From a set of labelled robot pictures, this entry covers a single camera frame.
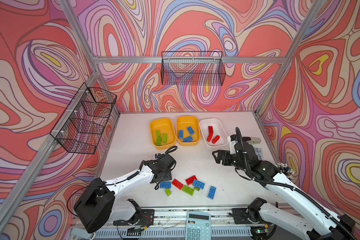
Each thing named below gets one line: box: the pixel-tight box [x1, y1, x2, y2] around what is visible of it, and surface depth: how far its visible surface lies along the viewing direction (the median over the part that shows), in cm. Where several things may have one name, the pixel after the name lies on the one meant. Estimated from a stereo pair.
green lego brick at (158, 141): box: [156, 136, 162, 146], surface depth 103 cm
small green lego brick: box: [165, 188, 172, 197], surface depth 82 cm
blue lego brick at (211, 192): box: [207, 185, 217, 200], surface depth 82 cm
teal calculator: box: [185, 211, 212, 240], surface depth 70 cm
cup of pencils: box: [275, 163, 295, 180], surface depth 74 cm
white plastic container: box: [199, 118, 229, 147], surface depth 108 cm
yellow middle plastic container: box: [176, 116, 201, 147], surface depth 108 cm
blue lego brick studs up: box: [187, 126, 195, 136], surface depth 108 cm
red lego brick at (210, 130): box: [208, 126, 214, 135], surface depth 109 cm
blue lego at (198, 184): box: [192, 179, 205, 190], surface depth 83 cm
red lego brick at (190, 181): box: [185, 175, 198, 186], surface depth 85 cm
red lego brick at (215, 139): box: [211, 135, 221, 145], surface depth 103 cm
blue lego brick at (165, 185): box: [160, 182, 172, 189], surface depth 84 cm
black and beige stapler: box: [242, 136, 262, 145], surface depth 101 cm
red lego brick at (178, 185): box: [171, 178, 184, 191], surface depth 84 cm
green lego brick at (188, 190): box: [182, 185, 195, 196], surface depth 84 cm
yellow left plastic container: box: [150, 118, 177, 150], surface depth 107 cm
